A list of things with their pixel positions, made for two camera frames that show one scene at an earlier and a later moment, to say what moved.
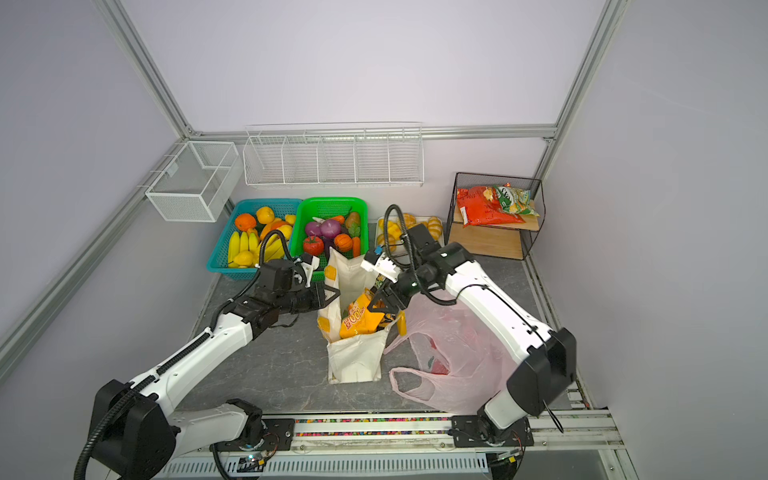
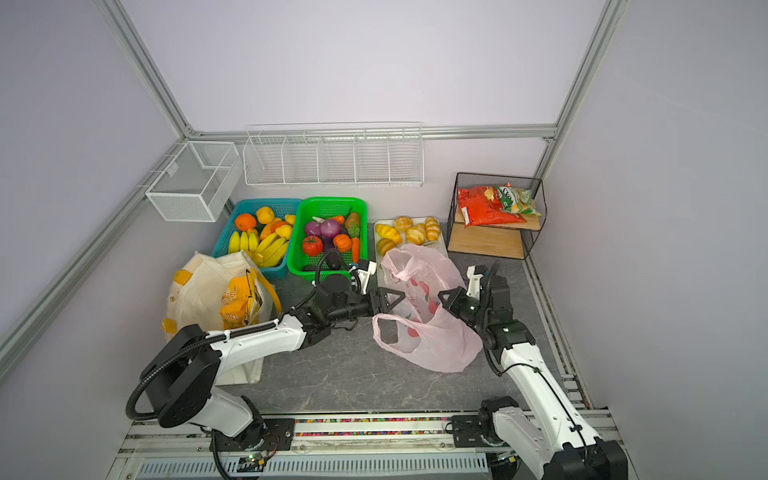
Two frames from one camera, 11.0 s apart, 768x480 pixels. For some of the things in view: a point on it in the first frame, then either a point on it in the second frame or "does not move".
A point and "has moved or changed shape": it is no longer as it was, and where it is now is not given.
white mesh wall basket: (198, 184) does not move
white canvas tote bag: (349, 358) → (194, 301)
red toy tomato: (314, 245) does not move
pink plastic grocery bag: (471, 359) has moved or changed shape
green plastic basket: (326, 208) does not move
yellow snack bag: (359, 319) → (241, 301)
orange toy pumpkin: (343, 242) does not move
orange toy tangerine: (245, 222) does not move
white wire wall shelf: (378, 154) does not move
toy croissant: (434, 226) → (416, 234)
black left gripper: (319, 301) → (383, 307)
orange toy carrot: (356, 243) does not move
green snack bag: (515, 201) does not move
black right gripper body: (413, 283) → (470, 309)
